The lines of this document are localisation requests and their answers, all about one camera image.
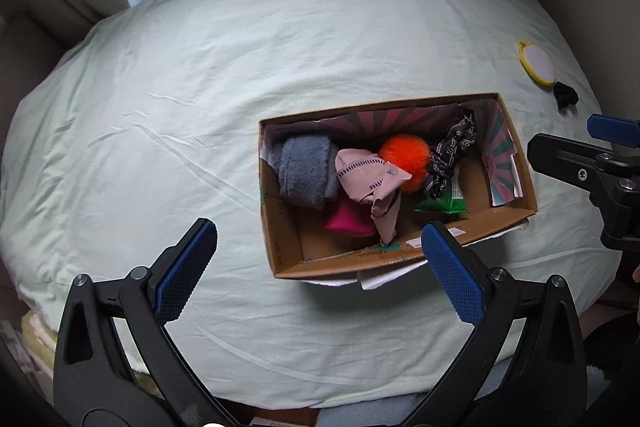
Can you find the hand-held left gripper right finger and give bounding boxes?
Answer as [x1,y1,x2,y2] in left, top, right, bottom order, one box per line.
[405,221,587,427]

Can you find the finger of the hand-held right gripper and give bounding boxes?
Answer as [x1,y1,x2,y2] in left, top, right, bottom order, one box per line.
[587,114,640,141]
[527,132,617,188]

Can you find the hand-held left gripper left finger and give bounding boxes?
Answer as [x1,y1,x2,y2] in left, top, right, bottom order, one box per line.
[52,217,236,427]

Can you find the green packet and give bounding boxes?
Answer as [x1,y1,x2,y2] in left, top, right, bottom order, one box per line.
[413,176,469,216]

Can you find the cardboard box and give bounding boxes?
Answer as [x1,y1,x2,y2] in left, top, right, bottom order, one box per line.
[258,93,539,291]

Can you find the black patterned scarf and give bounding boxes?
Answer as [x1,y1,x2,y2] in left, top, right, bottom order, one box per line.
[422,107,479,200]

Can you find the magenta pouch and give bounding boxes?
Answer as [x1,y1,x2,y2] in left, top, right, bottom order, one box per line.
[323,197,377,237]

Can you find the orange fur pompom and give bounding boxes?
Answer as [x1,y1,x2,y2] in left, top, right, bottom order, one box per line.
[378,135,431,194]

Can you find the pink cloth bag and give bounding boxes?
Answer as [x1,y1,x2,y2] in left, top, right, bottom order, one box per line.
[334,148,412,243]

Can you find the grey fleece roll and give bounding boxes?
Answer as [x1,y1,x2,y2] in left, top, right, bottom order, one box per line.
[270,135,340,210]

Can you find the yellow round mirror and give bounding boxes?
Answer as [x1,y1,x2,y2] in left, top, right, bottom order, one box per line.
[517,39,557,88]

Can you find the stack of folded cloths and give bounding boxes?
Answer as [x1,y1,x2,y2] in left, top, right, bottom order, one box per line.
[19,311,58,375]

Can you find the beige headboard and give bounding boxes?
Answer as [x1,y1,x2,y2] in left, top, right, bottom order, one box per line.
[0,14,83,118]

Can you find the black hair tie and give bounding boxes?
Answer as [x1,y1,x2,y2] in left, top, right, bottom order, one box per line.
[552,81,580,110]

